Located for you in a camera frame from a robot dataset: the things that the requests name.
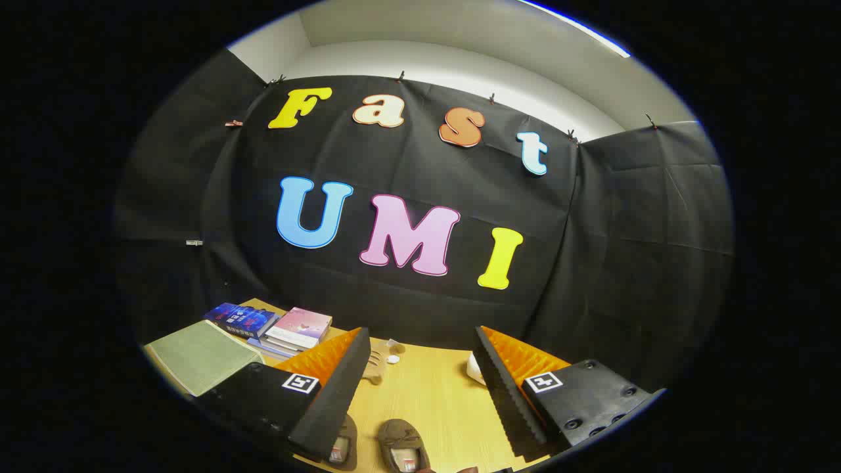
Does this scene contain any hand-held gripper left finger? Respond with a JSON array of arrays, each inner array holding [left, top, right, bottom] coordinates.
[[197, 327, 372, 464]]

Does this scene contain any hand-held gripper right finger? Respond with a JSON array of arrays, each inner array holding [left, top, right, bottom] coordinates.
[[473, 325, 666, 461]]

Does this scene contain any brown slipper shoe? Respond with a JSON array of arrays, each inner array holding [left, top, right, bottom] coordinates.
[[327, 414, 359, 471], [376, 418, 431, 472]]

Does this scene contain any green fabric storage box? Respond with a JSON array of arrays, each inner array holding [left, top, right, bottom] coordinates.
[[146, 321, 265, 397]]

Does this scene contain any brown plush toy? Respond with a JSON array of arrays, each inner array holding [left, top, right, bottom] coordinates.
[[363, 340, 406, 386]]

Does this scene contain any white book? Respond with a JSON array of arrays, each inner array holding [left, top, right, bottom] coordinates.
[[260, 335, 316, 354]]

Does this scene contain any pink cover book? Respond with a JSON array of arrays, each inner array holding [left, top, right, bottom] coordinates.
[[265, 307, 332, 349]]

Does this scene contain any light blue book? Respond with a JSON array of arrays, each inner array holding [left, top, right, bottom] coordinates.
[[248, 337, 300, 359]]

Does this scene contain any dark blue book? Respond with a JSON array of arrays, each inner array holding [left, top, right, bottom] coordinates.
[[204, 302, 280, 339]]

